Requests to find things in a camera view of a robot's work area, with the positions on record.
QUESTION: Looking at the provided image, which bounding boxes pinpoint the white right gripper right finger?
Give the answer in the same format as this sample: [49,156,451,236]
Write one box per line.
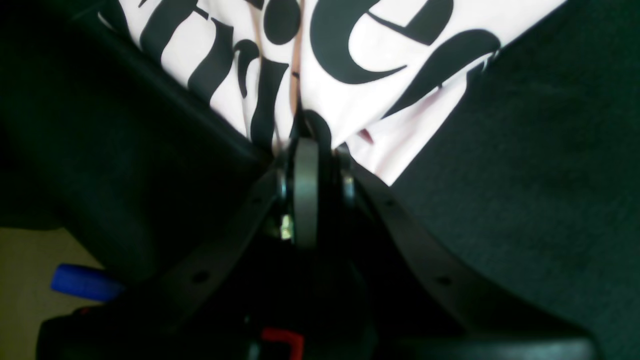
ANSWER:
[320,144,598,360]

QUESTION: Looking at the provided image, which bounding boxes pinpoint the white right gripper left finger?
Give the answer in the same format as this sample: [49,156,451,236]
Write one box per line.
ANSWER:
[35,137,321,360]

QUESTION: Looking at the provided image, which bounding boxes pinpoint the light pink T-shirt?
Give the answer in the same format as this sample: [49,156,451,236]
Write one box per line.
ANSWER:
[98,0,565,185]

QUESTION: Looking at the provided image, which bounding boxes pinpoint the black table cloth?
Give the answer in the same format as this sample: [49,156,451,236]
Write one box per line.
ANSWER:
[1,0,639,360]

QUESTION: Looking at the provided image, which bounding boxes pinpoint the orange black clamp, blue handles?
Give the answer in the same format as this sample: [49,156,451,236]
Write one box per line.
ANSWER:
[36,264,306,360]

